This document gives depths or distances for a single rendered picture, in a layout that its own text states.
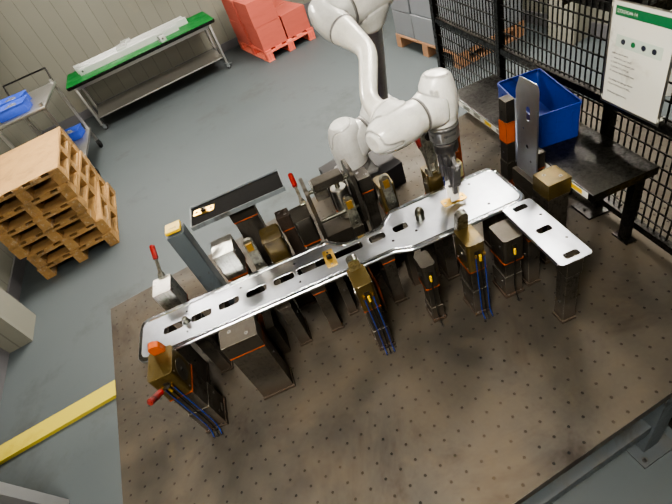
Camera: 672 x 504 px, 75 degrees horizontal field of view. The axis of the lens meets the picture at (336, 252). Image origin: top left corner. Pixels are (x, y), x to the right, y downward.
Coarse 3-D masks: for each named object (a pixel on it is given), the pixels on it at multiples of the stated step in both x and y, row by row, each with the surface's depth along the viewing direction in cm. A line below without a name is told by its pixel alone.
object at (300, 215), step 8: (296, 208) 161; (304, 208) 160; (296, 216) 158; (304, 216) 156; (296, 224) 156; (304, 224) 157; (312, 224) 158; (304, 232) 159; (312, 232) 160; (304, 240) 161; (312, 240) 162; (320, 264) 172; (328, 288) 180
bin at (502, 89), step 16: (512, 80) 165; (544, 80) 162; (512, 96) 170; (544, 96) 166; (560, 96) 154; (576, 96) 144; (528, 112) 146; (544, 112) 165; (560, 112) 143; (576, 112) 144; (544, 128) 147; (560, 128) 147; (576, 128) 148; (544, 144) 151
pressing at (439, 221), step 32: (480, 192) 150; (512, 192) 145; (384, 224) 152; (416, 224) 148; (448, 224) 143; (320, 256) 151; (384, 256) 143; (224, 288) 154; (288, 288) 145; (160, 320) 153; (224, 320) 143
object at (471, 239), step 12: (468, 228) 133; (456, 240) 135; (468, 240) 130; (480, 240) 129; (468, 252) 130; (480, 252) 131; (468, 264) 134; (480, 264) 134; (468, 276) 141; (480, 276) 140; (468, 288) 146; (480, 288) 144; (468, 300) 152; (480, 300) 145; (480, 312) 150
